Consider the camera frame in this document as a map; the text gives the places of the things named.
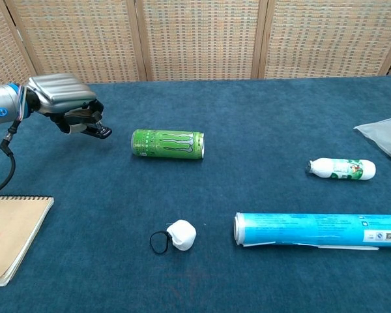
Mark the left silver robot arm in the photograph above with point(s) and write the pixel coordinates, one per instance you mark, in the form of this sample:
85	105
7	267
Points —
3	104

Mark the brown spiral notebook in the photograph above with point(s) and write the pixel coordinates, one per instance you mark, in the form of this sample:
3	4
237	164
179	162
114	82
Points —
13	234

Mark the small white bottle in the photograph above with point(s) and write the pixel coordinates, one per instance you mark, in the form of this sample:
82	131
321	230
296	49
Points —
342	169

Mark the black stapler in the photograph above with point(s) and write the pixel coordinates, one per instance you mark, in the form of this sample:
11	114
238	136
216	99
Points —
101	132

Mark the white crumpled cloth ball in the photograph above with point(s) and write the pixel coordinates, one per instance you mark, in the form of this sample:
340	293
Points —
182	235

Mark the dark blue table mat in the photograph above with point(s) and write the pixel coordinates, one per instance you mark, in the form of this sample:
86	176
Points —
215	195

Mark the woven bamboo folding screen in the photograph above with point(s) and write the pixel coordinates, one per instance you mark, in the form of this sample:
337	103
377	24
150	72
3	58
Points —
198	39

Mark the green energy drink can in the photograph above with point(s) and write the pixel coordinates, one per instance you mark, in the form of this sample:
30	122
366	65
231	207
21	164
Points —
167	144

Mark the translucent grey zip bag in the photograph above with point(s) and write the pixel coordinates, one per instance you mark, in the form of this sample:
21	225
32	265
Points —
386	137

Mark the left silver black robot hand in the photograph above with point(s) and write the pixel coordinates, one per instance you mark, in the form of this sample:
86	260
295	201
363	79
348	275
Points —
60	91

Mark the light blue cylindrical tube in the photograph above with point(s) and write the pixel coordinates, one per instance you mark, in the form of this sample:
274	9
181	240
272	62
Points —
312	229

